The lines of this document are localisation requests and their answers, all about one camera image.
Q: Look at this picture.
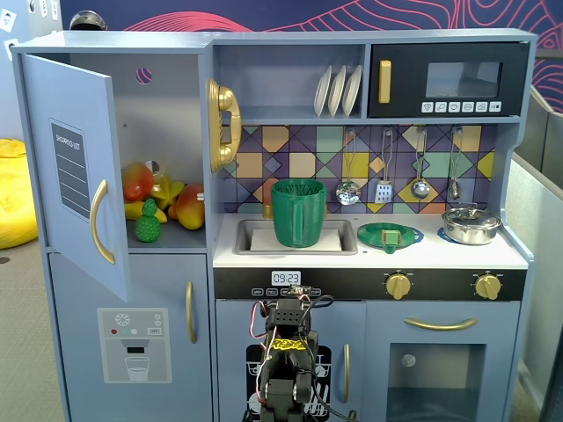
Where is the grey partition panel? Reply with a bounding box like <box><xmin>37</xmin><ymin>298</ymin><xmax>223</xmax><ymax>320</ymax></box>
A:
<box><xmin>512</xmin><ymin>85</ymin><xmax>563</xmax><ymax>422</ymax></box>

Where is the metal spoon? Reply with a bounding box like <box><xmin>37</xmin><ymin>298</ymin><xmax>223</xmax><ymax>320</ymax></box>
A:
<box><xmin>447</xmin><ymin>126</ymin><xmax>464</xmax><ymax>201</ymax></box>

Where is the blue dishwasher door with decal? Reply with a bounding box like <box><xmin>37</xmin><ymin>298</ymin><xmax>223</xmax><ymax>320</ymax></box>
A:
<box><xmin>215</xmin><ymin>300</ymin><xmax>367</xmax><ymax>422</ymax></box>

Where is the green round plate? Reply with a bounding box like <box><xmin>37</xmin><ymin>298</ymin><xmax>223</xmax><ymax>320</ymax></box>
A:
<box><xmin>356</xmin><ymin>222</ymin><xmax>419</xmax><ymax>248</ymax></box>

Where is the gold oven door handle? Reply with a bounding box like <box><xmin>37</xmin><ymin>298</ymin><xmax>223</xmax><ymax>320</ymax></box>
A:
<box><xmin>403</xmin><ymin>316</ymin><xmax>479</xmax><ymax>331</ymax></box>

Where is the steel toy pot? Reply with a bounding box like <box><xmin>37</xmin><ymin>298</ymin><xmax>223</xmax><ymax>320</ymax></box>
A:
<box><xmin>442</xmin><ymin>215</ymin><xmax>502</xmax><ymax>246</ymax></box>

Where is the long curved gold door handle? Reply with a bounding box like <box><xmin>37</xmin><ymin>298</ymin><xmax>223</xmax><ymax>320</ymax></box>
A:
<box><xmin>90</xmin><ymin>178</ymin><xmax>116</xmax><ymax>266</ymax></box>

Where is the grey sink basin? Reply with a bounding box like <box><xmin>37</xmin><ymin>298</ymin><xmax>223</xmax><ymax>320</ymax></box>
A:
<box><xmin>232</xmin><ymin>218</ymin><xmax>360</xmax><ymax>256</ymax></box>

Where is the yellow beanbag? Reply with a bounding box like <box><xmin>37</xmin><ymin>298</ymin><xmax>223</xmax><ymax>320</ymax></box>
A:
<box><xmin>0</xmin><ymin>138</ymin><xmax>40</xmax><ymax>251</ymax></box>

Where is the green ribbed cup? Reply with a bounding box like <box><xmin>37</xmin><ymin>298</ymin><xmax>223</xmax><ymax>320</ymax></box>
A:
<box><xmin>269</xmin><ymin>178</ymin><xmax>329</xmax><ymax>249</ymax></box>

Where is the black microwave door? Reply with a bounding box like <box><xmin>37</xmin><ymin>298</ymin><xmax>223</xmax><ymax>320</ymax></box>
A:
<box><xmin>368</xmin><ymin>42</ymin><xmax>531</xmax><ymax>119</ymax></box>

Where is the white toy plate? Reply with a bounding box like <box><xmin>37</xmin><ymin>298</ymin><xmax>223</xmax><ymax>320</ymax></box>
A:
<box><xmin>327</xmin><ymin>64</ymin><xmax>348</xmax><ymax>119</ymax></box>
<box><xmin>341</xmin><ymin>64</ymin><xmax>364</xmax><ymax>118</ymax></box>
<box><xmin>312</xmin><ymin>65</ymin><xmax>333</xmax><ymax>119</ymax></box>

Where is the green toy pineapple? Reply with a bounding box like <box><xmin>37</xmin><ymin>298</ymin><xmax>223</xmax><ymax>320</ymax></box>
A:
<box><xmin>135</xmin><ymin>198</ymin><xmax>163</xmax><ymax>243</ymax></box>

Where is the yellow toy starfruit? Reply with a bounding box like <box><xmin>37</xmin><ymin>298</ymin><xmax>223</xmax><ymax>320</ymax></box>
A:
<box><xmin>149</xmin><ymin>175</ymin><xmax>186</xmax><ymax>212</ymax></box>

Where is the small green and orange block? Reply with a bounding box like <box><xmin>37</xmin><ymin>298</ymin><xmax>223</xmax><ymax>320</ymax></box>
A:
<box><xmin>380</xmin><ymin>228</ymin><xmax>401</xmax><ymax>255</ymax></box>

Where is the metal slotted spatula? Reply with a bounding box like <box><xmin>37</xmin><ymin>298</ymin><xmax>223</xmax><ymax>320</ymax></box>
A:
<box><xmin>373</xmin><ymin>127</ymin><xmax>395</xmax><ymax>205</ymax></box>

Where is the blue toy kitchen body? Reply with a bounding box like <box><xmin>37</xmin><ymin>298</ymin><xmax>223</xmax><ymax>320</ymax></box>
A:
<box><xmin>9</xmin><ymin>28</ymin><xmax>538</xmax><ymax>422</ymax></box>

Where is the gold stove knob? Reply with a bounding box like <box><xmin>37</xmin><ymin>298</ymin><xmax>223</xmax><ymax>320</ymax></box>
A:
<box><xmin>385</xmin><ymin>272</ymin><xmax>413</xmax><ymax>302</ymax></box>
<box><xmin>474</xmin><ymin>273</ymin><xmax>501</xmax><ymax>302</ymax></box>

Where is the gold toy telephone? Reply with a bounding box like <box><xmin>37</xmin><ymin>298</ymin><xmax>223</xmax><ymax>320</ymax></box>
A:
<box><xmin>206</xmin><ymin>77</ymin><xmax>243</xmax><ymax>174</ymax></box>

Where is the black shiny sphere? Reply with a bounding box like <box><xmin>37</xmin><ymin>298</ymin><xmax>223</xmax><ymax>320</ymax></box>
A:
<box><xmin>69</xmin><ymin>11</ymin><xmax>108</xmax><ymax>32</ymax></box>

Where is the gold fridge door handle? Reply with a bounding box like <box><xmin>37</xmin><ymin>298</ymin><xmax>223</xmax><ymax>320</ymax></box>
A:
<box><xmin>185</xmin><ymin>280</ymin><xmax>198</xmax><ymax>345</ymax></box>

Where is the black cable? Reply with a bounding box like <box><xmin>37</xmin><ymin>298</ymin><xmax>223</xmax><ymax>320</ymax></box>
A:
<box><xmin>303</xmin><ymin>294</ymin><xmax>358</xmax><ymax>422</ymax></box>

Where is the gold microwave handle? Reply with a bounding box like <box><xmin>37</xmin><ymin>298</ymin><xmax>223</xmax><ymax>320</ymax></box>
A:
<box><xmin>378</xmin><ymin>60</ymin><xmax>392</xmax><ymax>105</ymax></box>

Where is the blue oven door with window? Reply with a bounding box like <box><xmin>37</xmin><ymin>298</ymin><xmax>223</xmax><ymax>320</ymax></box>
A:
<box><xmin>364</xmin><ymin>301</ymin><xmax>523</xmax><ymax>422</ymax></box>

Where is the metal ladle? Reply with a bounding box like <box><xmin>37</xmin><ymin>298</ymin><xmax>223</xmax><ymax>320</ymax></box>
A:
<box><xmin>411</xmin><ymin>127</ymin><xmax>431</xmax><ymax>200</ymax></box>

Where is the blue fridge door with dispenser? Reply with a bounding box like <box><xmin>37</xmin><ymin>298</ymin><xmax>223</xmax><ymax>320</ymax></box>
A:
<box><xmin>47</xmin><ymin>253</ymin><xmax>215</xmax><ymax>422</ymax></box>

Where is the yellow toy banana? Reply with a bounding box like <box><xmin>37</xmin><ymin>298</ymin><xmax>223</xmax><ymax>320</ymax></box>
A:
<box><xmin>123</xmin><ymin>200</ymin><xmax>168</xmax><ymax>224</ymax></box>

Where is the gold dishwasher door handle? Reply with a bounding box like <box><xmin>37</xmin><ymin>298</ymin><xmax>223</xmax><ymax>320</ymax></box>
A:
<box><xmin>341</xmin><ymin>343</ymin><xmax>352</xmax><ymax>404</ymax></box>

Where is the steel pot lid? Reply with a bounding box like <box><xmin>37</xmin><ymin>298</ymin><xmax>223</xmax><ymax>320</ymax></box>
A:
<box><xmin>442</xmin><ymin>202</ymin><xmax>501</xmax><ymax>229</ymax></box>

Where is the blue cabinet door with list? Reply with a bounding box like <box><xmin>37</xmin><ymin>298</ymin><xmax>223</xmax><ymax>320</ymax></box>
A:
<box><xmin>19</xmin><ymin>52</ymin><xmax>131</xmax><ymax>304</ymax></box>

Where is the metal slotted skimmer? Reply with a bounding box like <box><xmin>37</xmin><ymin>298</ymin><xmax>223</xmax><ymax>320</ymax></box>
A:
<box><xmin>336</xmin><ymin>127</ymin><xmax>362</xmax><ymax>207</ymax></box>

